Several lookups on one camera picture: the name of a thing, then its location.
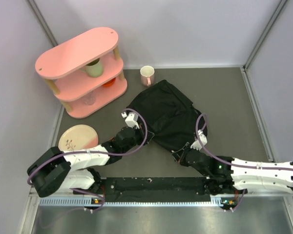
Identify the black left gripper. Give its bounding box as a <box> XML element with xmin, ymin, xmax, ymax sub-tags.
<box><xmin>122</xmin><ymin>123</ymin><xmax>153</xmax><ymax>154</ymax></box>

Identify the black student backpack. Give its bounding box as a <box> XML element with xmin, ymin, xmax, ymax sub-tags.
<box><xmin>128</xmin><ymin>80</ymin><xmax>201</xmax><ymax>152</ymax></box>

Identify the pink mug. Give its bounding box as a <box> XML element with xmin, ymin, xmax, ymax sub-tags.
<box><xmin>140</xmin><ymin>65</ymin><xmax>155</xmax><ymax>87</ymax></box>

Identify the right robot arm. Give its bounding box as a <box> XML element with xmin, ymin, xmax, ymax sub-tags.
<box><xmin>172</xmin><ymin>144</ymin><xmax>293</xmax><ymax>195</ymax></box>

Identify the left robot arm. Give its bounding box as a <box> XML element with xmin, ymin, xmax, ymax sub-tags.
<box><xmin>27</xmin><ymin>127</ymin><xmax>154</xmax><ymax>197</ymax></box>

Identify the orange bowl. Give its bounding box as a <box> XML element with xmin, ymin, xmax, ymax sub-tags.
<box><xmin>103</xmin><ymin>78</ymin><xmax>116</xmax><ymax>87</ymax></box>

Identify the clear glass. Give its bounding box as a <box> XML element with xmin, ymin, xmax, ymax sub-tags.
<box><xmin>82</xmin><ymin>94</ymin><xmax>96</xmax><ymax>105</ymax></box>

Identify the pink cream plate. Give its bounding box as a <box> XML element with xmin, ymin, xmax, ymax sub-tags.
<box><xmin>58</xmin><ymin>124</ymin><xmax>99</xmax><ymax>151</ymax></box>

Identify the green mug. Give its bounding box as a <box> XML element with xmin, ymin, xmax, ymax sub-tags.
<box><xmin>80</xmin><ymin>58</ymin><xmax>104</xmax><ymax>78</ymax></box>

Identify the pink three-tier shelf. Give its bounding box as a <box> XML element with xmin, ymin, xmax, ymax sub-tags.
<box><xmin>35</xmin><ymin>27</ymin><xmax>127</xmax><ymax>118</ymax></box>

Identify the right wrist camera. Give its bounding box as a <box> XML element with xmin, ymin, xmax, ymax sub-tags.
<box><xmin>190</xmin><ymin>130</ymin><xmax>208</xmax><ymax>151</ymax></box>

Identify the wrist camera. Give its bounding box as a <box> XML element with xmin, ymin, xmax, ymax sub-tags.
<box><xmin>190</xmin><ymin>130</ymin><xmax>208</xmax><ymax>151</ymax></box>
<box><xmin>121</xmin><ymin>112</ymin><xmax>140</xmax><ymax>129</ymax></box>

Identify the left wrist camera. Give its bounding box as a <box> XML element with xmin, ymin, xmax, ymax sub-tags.
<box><xmin>121</xmin><ymin>112</ymin><xmax>140</xmax><ymax>129</ymax></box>

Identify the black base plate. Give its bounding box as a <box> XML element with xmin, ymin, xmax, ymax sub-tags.
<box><xmin>73</xmin><ymin>176</ymin><xmax>249</xmax><ymax>197</ymax></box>

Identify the slotted cable duct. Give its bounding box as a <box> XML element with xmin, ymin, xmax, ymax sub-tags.
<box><xmin>39</xmin><ymin>196</ymin><xmax>237</xmax><ymax>207</ymax></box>

